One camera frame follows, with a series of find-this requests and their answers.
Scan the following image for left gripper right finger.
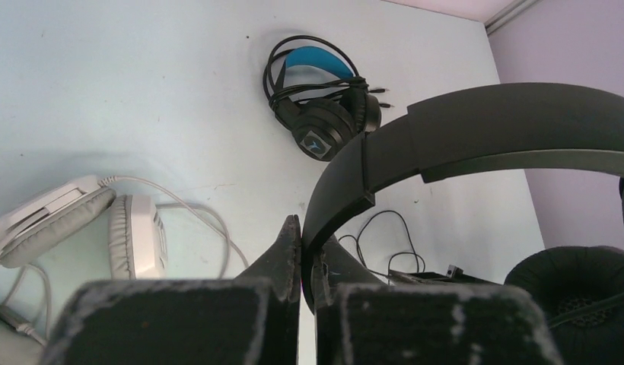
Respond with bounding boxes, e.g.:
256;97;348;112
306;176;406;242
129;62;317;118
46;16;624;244
311;240;563;364

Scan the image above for large black blue headphones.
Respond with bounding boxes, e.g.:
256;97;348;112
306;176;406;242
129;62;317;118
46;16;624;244
262;35;391;162

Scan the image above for small black headphones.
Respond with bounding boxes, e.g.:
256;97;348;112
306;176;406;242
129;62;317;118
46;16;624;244
301;83;624;364

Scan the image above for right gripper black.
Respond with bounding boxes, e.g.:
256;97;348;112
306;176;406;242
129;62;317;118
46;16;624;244
387;265;498;285

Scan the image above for white gaming headphones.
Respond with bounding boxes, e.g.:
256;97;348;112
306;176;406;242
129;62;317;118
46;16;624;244
0;174;250;365

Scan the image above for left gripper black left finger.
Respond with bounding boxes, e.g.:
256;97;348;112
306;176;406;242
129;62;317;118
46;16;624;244
42;215;301;364

